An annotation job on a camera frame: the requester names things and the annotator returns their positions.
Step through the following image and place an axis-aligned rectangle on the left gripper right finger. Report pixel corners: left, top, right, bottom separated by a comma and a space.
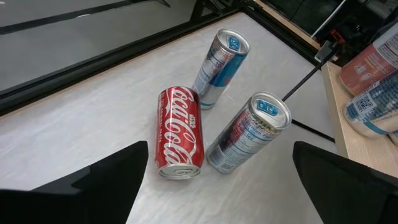
292, 140, 398, 224

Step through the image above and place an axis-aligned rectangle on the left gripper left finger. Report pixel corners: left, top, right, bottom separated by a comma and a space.
0, 140, 150, 224

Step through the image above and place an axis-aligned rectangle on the red Coca-Cola can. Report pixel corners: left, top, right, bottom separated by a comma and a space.
154, 86, 206, 180

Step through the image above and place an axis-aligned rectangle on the silver can with red base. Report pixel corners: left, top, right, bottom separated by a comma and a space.
338, 21, 398, 96

